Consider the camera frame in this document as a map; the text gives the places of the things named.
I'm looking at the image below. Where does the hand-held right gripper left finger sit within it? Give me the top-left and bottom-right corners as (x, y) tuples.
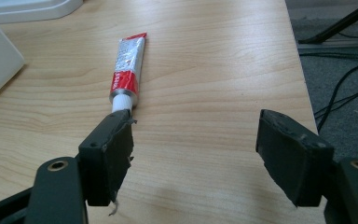
(77, 108), (138, 217)

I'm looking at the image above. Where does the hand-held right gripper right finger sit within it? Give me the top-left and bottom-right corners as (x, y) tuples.
(255, 108), (336, 208)

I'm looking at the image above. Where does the red and silver glue tube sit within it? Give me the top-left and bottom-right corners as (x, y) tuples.
(108, 32), (148, 114)

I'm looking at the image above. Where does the black stand leg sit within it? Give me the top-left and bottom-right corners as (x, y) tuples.
(297, 0), (358, 45)

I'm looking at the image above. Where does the white plastic tray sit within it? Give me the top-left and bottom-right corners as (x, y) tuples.
(0, 0), (84, 24)

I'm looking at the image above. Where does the black cable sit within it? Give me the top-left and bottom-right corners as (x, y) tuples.
(313, 83), (358, 119)
(316, 57), (358, 133)

